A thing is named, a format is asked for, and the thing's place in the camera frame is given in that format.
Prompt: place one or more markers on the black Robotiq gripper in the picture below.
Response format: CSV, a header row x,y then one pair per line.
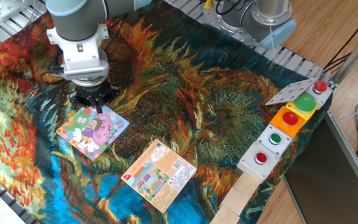
x,y
92,91

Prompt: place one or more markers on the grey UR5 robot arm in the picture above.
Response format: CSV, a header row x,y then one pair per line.
x,y
79,18

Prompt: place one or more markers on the colourful girl puzzle board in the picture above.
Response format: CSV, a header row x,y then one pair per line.
x,y
92,130

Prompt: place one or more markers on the orange vehicle puzzle board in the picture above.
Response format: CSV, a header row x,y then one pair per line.
x,y
160,174

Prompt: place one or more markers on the sunflower painting tablecloth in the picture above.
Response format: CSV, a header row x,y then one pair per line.
x,y
213,93

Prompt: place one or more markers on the silver perforated metal plate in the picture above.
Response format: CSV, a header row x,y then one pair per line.
x,y
8,9

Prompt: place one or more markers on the yellow plastic clip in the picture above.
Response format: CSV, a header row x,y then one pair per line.
x,y
208,4

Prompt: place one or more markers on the large grey red-button box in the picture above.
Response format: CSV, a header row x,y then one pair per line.
x,y
253,165

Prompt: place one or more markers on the light wooden block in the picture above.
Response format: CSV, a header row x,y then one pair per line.
x,y
245,185
234,200
224,216

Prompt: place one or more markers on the grey green-button box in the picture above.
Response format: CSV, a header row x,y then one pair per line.
x,y
274,138

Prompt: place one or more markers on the orange red-button box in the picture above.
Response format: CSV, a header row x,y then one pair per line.
x,y
290,119

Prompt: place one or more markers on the white card with red dots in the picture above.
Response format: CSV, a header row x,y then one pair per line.
x,y
291,91

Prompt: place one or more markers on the yellow green-dome button box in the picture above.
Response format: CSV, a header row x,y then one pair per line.
x,y
304,102

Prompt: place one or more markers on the small grey red-button box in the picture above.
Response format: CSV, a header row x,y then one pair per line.
x,y
319,87

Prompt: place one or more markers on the dark grey panel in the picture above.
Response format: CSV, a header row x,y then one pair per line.
x,y
328,180

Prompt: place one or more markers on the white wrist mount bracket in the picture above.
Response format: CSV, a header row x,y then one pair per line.
x,y
82,59

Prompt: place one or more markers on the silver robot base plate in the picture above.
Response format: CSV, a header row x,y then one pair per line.
x,y
244,39

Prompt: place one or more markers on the aluminium corner post beam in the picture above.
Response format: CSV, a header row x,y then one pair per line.
x,y
353,56

